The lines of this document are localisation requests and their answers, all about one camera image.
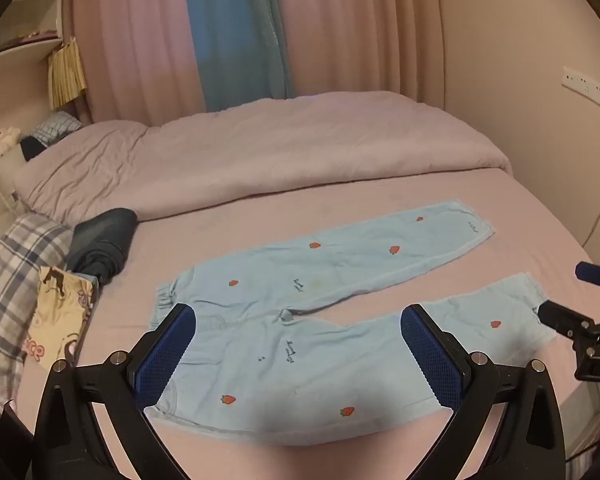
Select pink duvet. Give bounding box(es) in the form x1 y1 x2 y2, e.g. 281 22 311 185
12 91 513 226

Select large plaid pillow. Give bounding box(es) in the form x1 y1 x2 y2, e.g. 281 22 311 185
0 212 76 401

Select pink bed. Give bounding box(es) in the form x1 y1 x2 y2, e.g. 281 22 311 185
15 167 600 480

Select pink curtain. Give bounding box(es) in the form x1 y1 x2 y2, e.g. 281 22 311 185
272 0 446 111
62 0 206 126

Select blue curtain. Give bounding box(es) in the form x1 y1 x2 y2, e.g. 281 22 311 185
182 0 296 113

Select light blue strawberry print pants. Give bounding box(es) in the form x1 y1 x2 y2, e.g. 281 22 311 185
144 200 556 448

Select yellow fringed hanging cloth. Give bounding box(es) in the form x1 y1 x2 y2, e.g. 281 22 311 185
47 37 88 111

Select small blue plaid cloth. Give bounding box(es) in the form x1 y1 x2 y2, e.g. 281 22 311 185
30 111 83 148

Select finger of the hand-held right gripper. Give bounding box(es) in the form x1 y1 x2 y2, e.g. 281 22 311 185
575 261 600 292
537 300 597 342

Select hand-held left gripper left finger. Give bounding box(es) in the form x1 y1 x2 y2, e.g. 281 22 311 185
32 302 198 480

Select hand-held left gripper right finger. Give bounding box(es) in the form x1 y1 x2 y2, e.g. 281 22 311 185
400 302 566 480

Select white wall power strip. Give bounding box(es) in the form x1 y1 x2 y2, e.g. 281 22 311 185
561 65 600 113

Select dark folded clothes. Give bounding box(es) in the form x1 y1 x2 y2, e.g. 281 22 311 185
66 208 138 286

